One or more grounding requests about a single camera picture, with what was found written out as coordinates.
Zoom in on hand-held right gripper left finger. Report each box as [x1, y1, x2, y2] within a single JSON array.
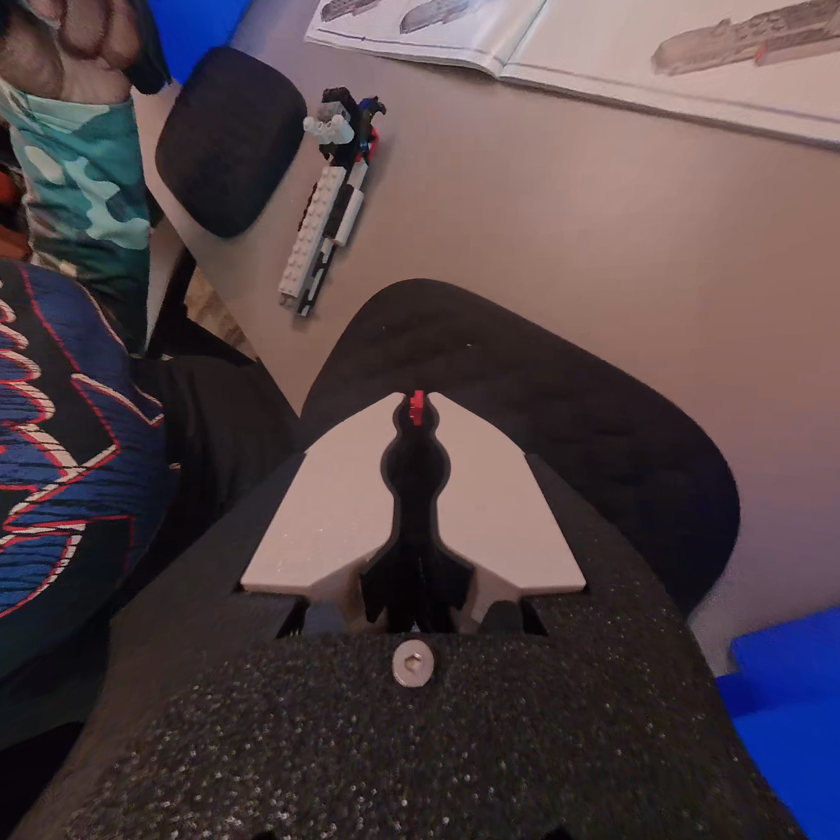
[[239, 392, 408, 627]]

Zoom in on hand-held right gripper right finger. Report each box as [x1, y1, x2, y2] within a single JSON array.
[[425, 390, 588, 636]]

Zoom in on grey black toy brick model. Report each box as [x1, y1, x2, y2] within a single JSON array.
[[277, 85, 388, 319]]

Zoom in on brick instruction booklet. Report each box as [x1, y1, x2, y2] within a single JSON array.
[[305, 0, 840, 148]]

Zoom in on person's left hand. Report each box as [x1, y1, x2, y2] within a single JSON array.
[[0, 0, 142, 105]]

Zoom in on black cushion pad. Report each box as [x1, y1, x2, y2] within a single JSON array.
[[298, 279, 741, 621], [155, 46, 308, 239]]

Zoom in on person's black pants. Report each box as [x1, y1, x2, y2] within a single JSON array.
[[131, 354, 303, 592]]

